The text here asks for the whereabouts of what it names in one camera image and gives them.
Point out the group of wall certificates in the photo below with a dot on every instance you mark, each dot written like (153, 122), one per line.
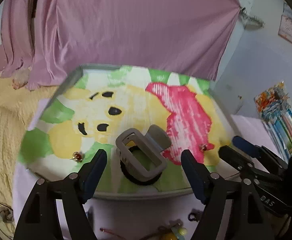
(289, 27)

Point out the crumpled plastic bag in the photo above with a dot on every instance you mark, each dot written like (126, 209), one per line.
(22, 78)

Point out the pink curtain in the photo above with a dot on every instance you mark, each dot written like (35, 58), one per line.
(126, 25)

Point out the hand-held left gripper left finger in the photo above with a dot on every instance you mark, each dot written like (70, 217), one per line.
(96, 173)

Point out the yellow bed blanket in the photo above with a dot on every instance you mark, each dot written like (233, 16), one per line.
(3, 130)

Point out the cartoon printed tray lining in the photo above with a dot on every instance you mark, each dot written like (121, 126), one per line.
(136, 97)

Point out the grey shallow tray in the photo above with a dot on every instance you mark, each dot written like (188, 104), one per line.
(68, 80)

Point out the stack of colourful books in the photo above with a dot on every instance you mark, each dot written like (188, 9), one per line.
(278, 120)

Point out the grey hair claw clip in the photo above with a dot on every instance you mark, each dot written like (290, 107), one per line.
(156, 136)

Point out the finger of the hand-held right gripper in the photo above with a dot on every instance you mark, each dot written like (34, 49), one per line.
(236, 158)
(246, 143)

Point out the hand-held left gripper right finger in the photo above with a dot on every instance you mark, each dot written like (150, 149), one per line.
(193, 175)

